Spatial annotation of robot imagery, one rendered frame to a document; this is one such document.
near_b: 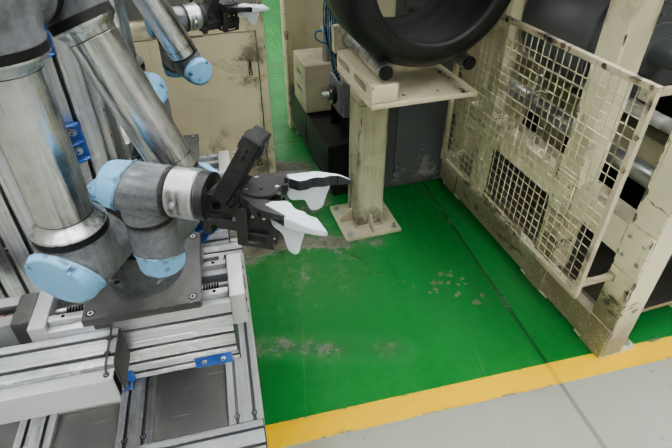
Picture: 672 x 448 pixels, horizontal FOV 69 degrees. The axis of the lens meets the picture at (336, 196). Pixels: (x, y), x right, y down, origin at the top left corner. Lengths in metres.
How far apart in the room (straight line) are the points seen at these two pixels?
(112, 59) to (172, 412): 0.99
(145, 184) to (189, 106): 1.51
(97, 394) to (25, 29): 0.68
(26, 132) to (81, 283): 0.25
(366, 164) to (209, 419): 1.17
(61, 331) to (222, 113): 1.33
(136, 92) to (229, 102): 1.41
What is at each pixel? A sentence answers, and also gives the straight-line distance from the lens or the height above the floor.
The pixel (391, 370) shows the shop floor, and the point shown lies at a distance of 1.78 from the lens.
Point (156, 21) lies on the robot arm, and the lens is 1.38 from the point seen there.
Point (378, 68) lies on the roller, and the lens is 1.52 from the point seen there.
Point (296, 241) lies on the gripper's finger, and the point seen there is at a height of 1.04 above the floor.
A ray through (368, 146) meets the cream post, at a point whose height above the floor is 0.44.
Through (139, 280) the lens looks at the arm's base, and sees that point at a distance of 1.04.
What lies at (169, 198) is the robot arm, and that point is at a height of 1.06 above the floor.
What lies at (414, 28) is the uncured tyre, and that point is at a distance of 1.80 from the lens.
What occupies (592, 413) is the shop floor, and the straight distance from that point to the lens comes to 1.87.
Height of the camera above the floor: 1.45
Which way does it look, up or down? 35 degrees down
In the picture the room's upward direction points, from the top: straight up
